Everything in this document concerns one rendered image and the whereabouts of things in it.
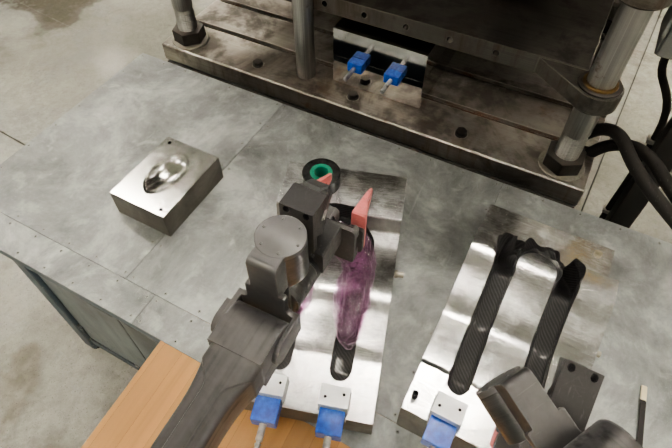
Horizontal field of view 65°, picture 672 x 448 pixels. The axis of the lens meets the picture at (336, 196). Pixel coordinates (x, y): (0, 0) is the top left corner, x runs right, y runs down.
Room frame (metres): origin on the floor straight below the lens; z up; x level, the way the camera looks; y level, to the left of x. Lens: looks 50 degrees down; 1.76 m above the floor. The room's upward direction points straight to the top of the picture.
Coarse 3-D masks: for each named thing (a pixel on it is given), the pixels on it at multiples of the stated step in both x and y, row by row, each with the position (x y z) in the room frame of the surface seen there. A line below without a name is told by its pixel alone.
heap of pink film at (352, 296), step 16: (368, 240) 0.60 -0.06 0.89; (336, 256) 0.56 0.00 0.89; (368, 256) 0.55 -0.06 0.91; (352, 272) 0.51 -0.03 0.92; (368, 272) 0.51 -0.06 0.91; (336, 288) 0.49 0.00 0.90; (352, 288) 0.48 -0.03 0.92; (368, 288) 0.48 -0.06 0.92; (304, 304) 0.46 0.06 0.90; (336, 304) 0.46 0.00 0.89; (352, 304) 0.45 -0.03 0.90; (368, 304) 0.45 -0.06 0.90; (336, 320) 0.43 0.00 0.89; (352, 320) 0.43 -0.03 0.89; (336, 336) 0.41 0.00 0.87; (352, 336) 0.40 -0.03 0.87
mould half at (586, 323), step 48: (480, 240) 0.57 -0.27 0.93; (576, 240) 0.62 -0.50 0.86; (480, 288) 0.48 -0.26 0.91; (528, 288) 0.47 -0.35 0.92; (432, 336) 0.40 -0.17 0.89; (528, 336) 0.40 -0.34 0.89; (576, 336) 0.39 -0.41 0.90; (432, 384) 0.31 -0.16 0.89; (480, 384) 0.31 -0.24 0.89; (480, 432) 0.24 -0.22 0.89
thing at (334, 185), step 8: (312, 160) 0.77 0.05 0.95; (320, 160) 0.77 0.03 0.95; (328, 160) 0.77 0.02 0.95; (304, 168) 0.74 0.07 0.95; (312, 168) 0.75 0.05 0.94; (320, 168) 0.75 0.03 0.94; (328, 168) 0.75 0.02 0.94; (336, 168) 0.74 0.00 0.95; (304, 176) 0.72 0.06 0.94; (312, 176) 0.72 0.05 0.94; (320, 176) 0.75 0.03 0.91; (336, 176) 0.72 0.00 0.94; (336, 184) 0.71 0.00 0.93
